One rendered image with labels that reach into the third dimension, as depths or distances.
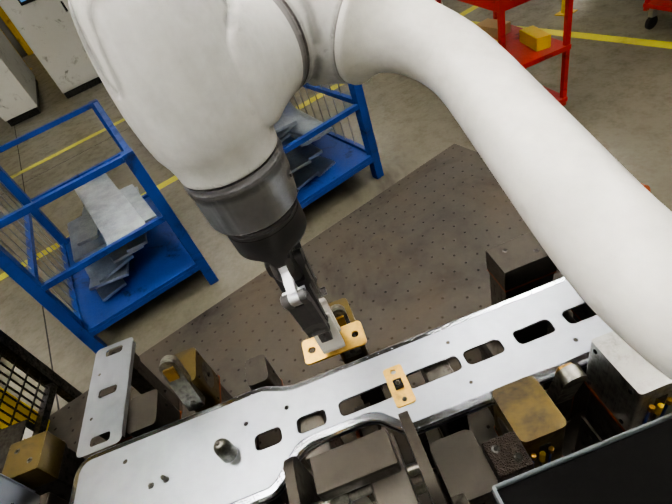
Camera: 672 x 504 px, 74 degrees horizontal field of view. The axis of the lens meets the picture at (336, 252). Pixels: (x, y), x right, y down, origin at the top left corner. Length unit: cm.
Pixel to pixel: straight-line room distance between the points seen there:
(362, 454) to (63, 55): 808
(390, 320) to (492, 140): 108
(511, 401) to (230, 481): 50
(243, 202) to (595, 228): 25
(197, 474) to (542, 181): 81
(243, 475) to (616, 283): 75
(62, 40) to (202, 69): 809
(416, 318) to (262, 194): 102
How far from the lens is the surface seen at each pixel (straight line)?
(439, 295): 139
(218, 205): 37
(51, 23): 837
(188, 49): 32
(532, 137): 29
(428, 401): 86
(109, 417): 115
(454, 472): 72
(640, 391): 76
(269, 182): 37
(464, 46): 35
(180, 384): 100
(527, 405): 76
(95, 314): 298
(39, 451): 113
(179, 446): 100
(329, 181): 294
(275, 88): 36
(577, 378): 77
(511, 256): 102
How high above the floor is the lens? 176
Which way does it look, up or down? 41 degrees down
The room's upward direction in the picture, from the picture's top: 21 degrees counter-clockwise
